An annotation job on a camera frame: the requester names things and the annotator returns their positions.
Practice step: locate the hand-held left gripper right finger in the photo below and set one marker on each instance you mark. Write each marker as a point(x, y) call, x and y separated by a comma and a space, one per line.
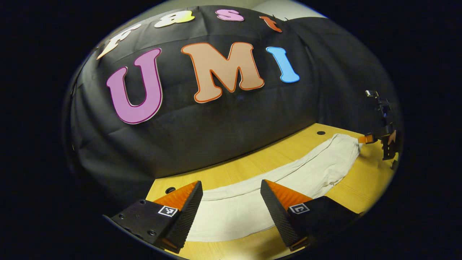
point(276, 216)

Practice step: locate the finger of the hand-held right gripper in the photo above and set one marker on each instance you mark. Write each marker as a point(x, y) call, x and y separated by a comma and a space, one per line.
point(367, 139)

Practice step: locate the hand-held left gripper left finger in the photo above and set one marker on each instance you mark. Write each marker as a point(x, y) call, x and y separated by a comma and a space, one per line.
point(187, 216)

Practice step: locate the black backdrop cloth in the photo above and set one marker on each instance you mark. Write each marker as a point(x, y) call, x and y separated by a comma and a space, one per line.
point(223, 133)

